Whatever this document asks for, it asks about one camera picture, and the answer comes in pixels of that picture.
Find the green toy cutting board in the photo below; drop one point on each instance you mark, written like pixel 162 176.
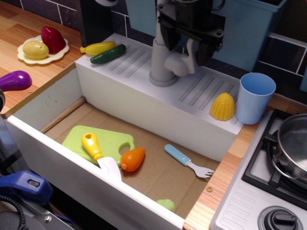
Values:
pixel 109 142

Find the orange toy carrot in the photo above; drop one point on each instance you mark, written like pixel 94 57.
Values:
pixel 131 160

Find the white toy sink unit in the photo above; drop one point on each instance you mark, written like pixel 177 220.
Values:
pixel 121 88

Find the light blue plastic cup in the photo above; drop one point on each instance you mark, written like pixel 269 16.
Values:
pixel 255 92

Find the blue handled toy fork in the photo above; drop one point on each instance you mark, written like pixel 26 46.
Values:
pixel 201 172

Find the green toy cucumber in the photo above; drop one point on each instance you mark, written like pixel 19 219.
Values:
pixel 109 55

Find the red toy pepper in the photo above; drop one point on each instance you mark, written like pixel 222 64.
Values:
pixel 53 39

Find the yellow toy potato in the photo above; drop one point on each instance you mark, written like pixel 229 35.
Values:
pixel 36 50

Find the purple toy eggplant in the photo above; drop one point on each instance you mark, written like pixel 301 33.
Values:
pixel 15 81

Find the yellow handled toy knife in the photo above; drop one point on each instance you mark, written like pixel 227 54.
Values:
pixel 108 165

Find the blue clamp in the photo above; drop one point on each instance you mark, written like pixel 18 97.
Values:
pixel 27 186

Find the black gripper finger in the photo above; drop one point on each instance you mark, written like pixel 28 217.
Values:
pixel 205 52
pixel 170 34

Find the black stove knob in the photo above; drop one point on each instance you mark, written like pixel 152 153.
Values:
pixel 278 218

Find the teal plastic bin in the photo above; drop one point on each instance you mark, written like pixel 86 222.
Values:
pixel 246 28

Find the yellow toy squash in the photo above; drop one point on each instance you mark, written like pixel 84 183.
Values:
pixel 97 48

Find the grey toy faucet with lever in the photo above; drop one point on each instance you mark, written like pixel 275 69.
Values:
pixel 167 65

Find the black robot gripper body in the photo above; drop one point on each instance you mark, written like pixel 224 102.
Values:
pixel 195 19

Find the grey toy stove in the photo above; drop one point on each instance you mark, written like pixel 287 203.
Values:
pixel 257 185

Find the light green toy lettuce piece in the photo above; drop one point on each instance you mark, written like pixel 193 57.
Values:
pixel 167 203

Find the yellow toy corn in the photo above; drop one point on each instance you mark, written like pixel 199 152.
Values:
pixel 223 107

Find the silver metal pot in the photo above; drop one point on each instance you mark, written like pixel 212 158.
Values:
pixel 290 158

